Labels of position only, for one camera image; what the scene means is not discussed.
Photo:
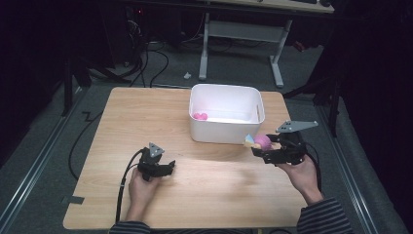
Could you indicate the wooden desk with white legs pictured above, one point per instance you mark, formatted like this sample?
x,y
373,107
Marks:
x,y
246,31

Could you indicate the black computer tower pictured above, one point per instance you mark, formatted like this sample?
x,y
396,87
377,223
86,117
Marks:
x,y
125,32

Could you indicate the black metal stand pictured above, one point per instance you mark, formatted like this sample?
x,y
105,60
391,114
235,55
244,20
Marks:
x,y
331,97
69,84

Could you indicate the small pink toy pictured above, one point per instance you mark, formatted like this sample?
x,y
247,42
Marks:
x,y
200,116

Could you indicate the person's left hand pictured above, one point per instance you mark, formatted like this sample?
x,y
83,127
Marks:
x,y
141,193

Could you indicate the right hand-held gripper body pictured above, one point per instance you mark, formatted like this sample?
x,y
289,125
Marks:
x,y
287,146

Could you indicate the white plastic bin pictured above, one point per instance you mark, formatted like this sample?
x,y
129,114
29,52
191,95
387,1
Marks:
x,y
227,107

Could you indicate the metal floor rail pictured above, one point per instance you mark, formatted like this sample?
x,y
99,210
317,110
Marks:
x,y
347,175
32,162

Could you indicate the pink studded ball with cloth strips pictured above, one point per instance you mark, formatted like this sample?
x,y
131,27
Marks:
x,y
261,142

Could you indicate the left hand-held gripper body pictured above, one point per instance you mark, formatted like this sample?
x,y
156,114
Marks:
x,y
150,162

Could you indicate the small white floor object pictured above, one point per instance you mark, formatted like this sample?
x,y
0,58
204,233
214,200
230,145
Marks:
x,y
187,76

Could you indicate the grey tape strip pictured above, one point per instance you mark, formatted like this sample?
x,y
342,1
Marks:
x,y
74,200

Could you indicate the person's right hand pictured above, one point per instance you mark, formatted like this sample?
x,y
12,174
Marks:
x,y
302,175

